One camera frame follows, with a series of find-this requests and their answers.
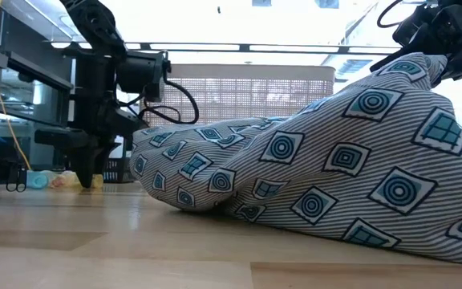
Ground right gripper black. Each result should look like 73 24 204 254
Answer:
368 2 462 88

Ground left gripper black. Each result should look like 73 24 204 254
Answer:
34 107 149 189

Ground clear packet yellow contents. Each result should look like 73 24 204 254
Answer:
50 171 104 189

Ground grey patterned cloth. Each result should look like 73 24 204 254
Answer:
128 51 462 265

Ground white plastic woven basket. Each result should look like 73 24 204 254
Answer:
136 63 337 129

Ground small black mesh tray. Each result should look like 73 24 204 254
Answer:
102 157 132 184

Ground grey metal workbench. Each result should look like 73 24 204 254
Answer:
0 0 75 172

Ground black looped gripper cable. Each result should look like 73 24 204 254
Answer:
138 75 201 125
376 0 411 30

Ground black metal table frame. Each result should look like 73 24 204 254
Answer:
46 39 403 56

